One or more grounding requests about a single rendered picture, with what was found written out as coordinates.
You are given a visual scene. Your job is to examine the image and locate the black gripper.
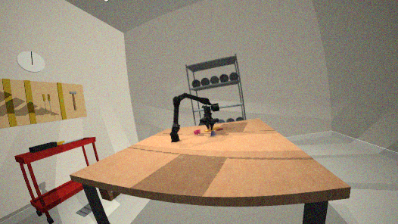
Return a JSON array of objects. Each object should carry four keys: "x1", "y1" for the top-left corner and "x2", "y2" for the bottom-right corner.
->
[{"x1": 204, "y1": 112, "x2": 219, "y2": 130}]

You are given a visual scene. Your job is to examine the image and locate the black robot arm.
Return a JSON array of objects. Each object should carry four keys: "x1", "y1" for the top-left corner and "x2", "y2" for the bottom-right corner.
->
[{"x1": 170, "y1": 93, "x2": 219, "y2": 142}]

